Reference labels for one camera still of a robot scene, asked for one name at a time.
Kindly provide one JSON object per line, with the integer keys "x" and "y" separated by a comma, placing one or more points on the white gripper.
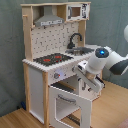
{"x": 93, "y": 81}

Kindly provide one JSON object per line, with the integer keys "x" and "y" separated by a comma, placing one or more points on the toy oven door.
{"x": 63, "y": 103}

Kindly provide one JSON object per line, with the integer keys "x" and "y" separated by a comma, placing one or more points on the small metal pot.
{"x": 78, "y": 52}

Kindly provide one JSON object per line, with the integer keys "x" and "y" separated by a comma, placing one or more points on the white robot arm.
{"x": 102, "y": 57}

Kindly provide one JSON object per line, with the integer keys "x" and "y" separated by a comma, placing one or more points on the wooden toy kitchen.
{"x": 46, "y": 40}

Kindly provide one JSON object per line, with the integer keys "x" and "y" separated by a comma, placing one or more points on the grey toy sink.
{"x": 86, "y": 50}

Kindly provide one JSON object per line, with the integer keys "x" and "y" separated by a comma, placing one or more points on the red left stove knob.
{"x": 56, "y": 75}

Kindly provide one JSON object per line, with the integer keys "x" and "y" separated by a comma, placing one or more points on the black toy faucet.
{"x": 73, "y": 40}

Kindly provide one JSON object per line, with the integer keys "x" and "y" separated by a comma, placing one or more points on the black toy stovetop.
{"x": 52, "y": 59}

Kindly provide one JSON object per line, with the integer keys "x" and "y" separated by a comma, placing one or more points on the white toy microwave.
{"x": 78, "y": 11}

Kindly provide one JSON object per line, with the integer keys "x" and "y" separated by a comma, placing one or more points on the grey range hood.
{"x": 48, "y": 17}

